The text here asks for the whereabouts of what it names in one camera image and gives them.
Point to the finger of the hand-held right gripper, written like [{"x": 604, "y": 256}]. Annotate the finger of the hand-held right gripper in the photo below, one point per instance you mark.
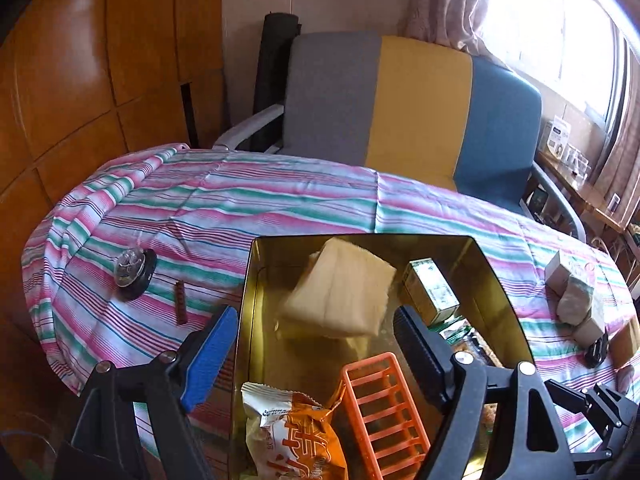
[
  {"x": 580, "y": 400},
  {"x": 622, "y": 405}
]

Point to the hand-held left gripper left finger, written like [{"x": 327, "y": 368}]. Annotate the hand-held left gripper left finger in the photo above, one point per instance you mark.
[{"x": 205, "y": 360}]

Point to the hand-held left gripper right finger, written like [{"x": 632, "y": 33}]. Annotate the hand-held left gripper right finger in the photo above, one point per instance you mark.
[{"x": 417, "y": 360}]

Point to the orange plastic rack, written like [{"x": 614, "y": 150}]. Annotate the orange plastic rack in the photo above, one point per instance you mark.
[{"x": 370, "y": 362}]

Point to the small green white box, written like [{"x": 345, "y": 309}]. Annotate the small green white box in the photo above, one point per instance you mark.
[{"x": 430, "y": 287}]

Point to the gold-lined square container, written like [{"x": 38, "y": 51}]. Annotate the gold-lined square container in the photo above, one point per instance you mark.
[{"x": 280, "y": 360}]

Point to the yellow sponge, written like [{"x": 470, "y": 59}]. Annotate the yellow sponge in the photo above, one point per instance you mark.
[{"x": 340, "y": 285}]

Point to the orange white snack packet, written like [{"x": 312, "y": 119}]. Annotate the orange white snack packet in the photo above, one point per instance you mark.
[{"x": 290, "y": 440}]

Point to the small black object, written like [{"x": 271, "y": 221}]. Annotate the small black object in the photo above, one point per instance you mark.
[{"x": 597, "y": 350}]

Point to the dark snack packet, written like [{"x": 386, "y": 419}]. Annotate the dark snack packet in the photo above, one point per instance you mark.
[{"x": 475, "y": 347}]

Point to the small brown bar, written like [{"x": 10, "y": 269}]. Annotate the small brown bar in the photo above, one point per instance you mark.
[{"x": 180, "y": 305}]

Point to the rolled beige cloth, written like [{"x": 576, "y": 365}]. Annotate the rolled beige cloth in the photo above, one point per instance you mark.
[{"x": 575, "y": 300}]

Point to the round black puck light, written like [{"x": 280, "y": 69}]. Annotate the round black puck light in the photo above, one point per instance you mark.
[{"x": 132, "y": 275}]

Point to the striped tablecloth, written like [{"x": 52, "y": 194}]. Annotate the striped tablecloth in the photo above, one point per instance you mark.
[{"x": 250, "y": 195}]

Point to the wooden side desk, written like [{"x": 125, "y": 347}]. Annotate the wooden side desk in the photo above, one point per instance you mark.
[{"x": 590, "y": 200}]

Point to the row of clear jars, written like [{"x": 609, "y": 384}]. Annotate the row of clear jars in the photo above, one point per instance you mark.
[{"x": 577, "y": 160}]

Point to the grey yellow blue armchair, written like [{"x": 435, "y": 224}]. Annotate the grey yellow blue armchair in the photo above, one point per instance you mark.
[{"x": 415, "y": 110}]

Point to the pale patterned curtain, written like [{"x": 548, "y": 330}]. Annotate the pale patterned curtain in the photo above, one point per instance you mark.
[
  {"x": 440, "y": 0},
  {"x": 620, "y": 150}
]

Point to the white carton on desk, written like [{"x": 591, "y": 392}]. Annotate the white carton on desk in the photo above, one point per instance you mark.
[{"x": 557, "y": 137}]

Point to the black rolled mat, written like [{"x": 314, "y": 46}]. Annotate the black rolled mat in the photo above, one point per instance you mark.
[{"x": 272, "y": 70}]

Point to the orange wooden cabinet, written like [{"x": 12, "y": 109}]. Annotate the orange wooden cabinet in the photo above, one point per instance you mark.
[{"x": 75, "y": 60}]

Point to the window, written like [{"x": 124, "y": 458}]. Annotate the window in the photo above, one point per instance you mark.
[{"x": 550, "y": 35}]

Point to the small white frame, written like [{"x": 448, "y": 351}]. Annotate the small white frame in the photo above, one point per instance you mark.
[{"x": 614, "y": 202}]

